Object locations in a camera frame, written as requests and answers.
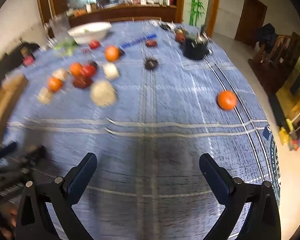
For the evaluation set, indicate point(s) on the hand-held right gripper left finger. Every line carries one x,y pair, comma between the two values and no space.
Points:
81,180

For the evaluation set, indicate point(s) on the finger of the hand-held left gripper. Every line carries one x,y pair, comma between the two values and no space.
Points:
5,152
35,155

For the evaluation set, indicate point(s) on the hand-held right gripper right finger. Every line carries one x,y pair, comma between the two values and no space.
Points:
215,182

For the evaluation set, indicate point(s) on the cardboard tray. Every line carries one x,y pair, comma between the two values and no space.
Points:
5,105

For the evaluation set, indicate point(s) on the orange mandarin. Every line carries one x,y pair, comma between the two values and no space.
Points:
55,84
227,100
75,69
112,53

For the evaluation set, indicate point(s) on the large beige round cake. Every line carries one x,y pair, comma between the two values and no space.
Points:
103,93

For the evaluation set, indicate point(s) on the red tomato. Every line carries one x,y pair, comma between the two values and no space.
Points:
94,44
88,71

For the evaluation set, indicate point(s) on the dark round date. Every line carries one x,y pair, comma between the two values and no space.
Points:
151,64

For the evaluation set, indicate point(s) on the person's left hand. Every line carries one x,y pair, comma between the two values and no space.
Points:
7,220

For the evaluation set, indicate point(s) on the blue plaid blanket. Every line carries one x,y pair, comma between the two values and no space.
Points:
165,105

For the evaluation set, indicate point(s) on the dark jar with pink label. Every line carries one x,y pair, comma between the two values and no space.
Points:
28,60

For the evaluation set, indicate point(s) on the folded green vegetable leaf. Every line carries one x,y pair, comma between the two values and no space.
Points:
68,52

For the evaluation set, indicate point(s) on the green vegetable leaf with stem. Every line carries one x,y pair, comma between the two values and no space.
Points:
65,44

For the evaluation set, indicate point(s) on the clear glass pitcher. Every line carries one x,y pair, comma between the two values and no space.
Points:
60,28

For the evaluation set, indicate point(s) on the white bowl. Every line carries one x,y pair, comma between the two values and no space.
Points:
90,33

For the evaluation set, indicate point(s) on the small green leaf piece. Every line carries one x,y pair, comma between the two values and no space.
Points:
86,30

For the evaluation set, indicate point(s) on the blue pen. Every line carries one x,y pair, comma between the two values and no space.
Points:
137,41

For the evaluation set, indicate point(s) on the wooden chair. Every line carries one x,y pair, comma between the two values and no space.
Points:
285,47

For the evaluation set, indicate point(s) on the dark bag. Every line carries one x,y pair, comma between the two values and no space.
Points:
266,33

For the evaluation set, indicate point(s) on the bunch of keys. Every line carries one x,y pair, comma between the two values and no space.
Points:
168,26

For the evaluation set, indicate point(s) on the brown wooden door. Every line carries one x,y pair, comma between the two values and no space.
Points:
250,15

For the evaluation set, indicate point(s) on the wooden cabinet counter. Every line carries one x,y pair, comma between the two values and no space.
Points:
140,12

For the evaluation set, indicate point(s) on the bamboo wall decoration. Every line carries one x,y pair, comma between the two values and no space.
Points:
197,5

